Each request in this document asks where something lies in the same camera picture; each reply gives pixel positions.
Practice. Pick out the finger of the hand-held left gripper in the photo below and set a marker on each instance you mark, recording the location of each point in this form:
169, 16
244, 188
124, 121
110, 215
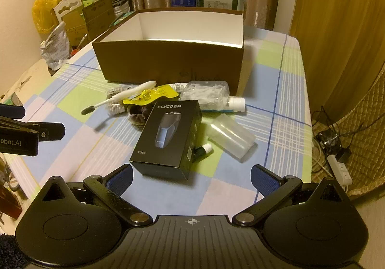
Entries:
52, 131
12, 111

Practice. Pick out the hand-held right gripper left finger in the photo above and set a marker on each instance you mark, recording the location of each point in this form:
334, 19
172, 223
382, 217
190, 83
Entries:
121, 177

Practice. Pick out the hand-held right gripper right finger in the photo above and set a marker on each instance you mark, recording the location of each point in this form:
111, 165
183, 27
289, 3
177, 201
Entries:
263, 180

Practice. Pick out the clear plastic cup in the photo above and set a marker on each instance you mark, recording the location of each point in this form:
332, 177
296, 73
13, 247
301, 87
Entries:
231, 136

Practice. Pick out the brown scrunchie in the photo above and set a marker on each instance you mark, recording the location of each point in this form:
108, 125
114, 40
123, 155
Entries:
137, 117

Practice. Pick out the black shaver box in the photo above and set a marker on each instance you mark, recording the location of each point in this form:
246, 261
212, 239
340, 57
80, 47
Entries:
168, 136

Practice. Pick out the clear bag of cotton swabs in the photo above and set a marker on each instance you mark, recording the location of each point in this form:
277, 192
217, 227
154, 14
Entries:
115, 108

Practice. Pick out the green lip gel tube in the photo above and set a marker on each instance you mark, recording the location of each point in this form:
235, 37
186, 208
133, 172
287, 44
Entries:
201, 151

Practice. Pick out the white toothpaste tube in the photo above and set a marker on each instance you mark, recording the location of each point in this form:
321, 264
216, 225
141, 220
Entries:
236, 104

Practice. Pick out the yellow pouch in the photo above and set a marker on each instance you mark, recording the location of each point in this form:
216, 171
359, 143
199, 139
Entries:
162, 91

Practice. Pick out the white toothbrush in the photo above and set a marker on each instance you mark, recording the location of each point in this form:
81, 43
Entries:
147, 85

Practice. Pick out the clear bag of floss picks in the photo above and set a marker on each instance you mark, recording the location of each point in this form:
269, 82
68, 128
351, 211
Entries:
204, 91

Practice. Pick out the small white tube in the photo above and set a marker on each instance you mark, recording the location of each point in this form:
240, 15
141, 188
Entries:
179, 86

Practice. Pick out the brown cardboard box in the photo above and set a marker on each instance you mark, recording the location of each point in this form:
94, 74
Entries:
168, 58

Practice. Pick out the dark red box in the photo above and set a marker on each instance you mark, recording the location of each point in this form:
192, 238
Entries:
9, 202

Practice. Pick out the white plastic bag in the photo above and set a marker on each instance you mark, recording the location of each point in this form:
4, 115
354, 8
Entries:
55, 49

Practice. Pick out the white power strip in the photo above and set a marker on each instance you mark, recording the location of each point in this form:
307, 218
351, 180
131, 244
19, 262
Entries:
340, 168

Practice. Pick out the black charger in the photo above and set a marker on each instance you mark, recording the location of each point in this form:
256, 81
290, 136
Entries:
343, 154

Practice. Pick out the checkered tablecloth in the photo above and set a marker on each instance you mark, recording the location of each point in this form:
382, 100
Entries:
270, 76

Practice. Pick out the white-topped cardboard carton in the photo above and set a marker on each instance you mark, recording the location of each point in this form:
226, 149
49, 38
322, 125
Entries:
70, 21

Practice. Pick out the yellow plastic bag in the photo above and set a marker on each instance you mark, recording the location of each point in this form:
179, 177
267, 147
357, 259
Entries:
45, 7

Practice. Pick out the quilted beige cover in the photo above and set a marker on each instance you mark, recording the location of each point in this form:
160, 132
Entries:
364, 124

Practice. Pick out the teal cloth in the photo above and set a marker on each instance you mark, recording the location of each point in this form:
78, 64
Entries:
123, 18

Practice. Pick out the dark bag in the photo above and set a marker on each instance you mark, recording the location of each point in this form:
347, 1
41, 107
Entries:
121, 1

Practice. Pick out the yellow curtain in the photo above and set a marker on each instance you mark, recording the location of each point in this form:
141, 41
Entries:
337, 16

